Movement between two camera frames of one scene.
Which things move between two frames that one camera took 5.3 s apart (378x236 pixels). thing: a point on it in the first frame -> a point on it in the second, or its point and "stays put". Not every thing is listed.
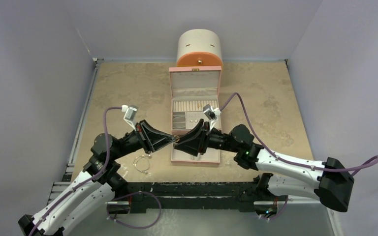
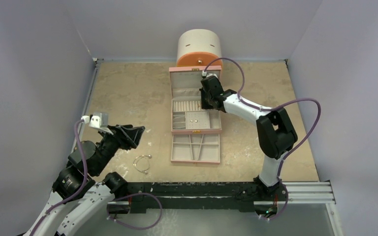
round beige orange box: x=199 y=47 stays put
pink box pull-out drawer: x=210 y=156 stays put
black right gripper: x=204 y=138 -> x=206 y=99
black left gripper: x=152 y=139 -> x=126 y=141
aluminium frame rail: x=54 y=187 stays put
